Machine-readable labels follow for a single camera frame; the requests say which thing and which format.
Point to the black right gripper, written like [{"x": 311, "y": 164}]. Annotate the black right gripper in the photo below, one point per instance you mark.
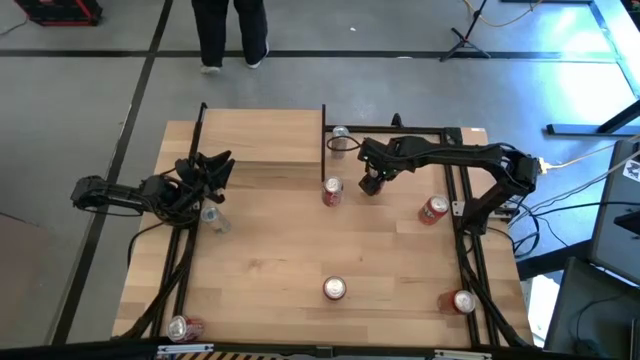
[{"x": 382, "y": 155}]

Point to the red Fanta strawberry can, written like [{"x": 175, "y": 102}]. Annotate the red Fanta strawberry can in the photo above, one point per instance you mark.
[
  {"x": 334, "y": 288},
  {"x": 432, "y": 210}
]

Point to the black front frame bar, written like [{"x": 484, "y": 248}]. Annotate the black front frame bar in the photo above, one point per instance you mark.
[{"x": 300, "y": 350}]

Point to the silver metal bracket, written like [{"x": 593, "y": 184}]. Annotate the silver metal bracket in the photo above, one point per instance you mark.
[
  {"x": 185, "y": 348},
  {"x": 462, "y": 354}
]

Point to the black desk foot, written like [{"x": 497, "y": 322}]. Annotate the black desk foot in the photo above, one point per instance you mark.
[{"x": 580, "y": 129}]

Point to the dark red soda can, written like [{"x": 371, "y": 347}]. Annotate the dark red soda can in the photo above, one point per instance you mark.
[{"x": 332, "y": 192}]

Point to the blue silver slim can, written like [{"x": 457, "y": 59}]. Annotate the blue silver slim can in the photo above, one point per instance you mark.
[{"x": 216, "y": 220}]

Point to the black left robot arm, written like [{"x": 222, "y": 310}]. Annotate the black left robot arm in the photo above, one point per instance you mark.
[{"x": 115, "y": 192}]

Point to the black tripod stand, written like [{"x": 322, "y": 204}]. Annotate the black tripod stand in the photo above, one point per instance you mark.
[{"x": 464, "y": 41}]

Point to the grey equipment case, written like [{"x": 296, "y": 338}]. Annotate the grey equipment case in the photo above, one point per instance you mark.
[{"x": 612, "y": 240}]

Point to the black equipment box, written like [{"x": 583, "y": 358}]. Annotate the black equipment box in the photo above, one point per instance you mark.
[{"x": 590, "y": 320}]

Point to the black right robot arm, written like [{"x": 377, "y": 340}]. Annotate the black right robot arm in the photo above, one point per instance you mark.
[{"x": 460, "y": 152}]

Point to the person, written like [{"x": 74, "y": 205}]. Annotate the person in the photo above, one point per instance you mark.
[{"x": 212, "y": 30}]

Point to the wooden shelf board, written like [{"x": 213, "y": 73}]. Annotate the wooden shelf board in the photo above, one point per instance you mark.
[{"x": 260, "y": 135}]

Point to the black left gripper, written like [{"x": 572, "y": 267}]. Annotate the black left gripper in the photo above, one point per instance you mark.
[{"x": 194, "y": 172}]

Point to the black and red crate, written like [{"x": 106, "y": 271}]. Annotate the black and red crate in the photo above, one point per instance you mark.
[{"x": 55, "y": 12}]

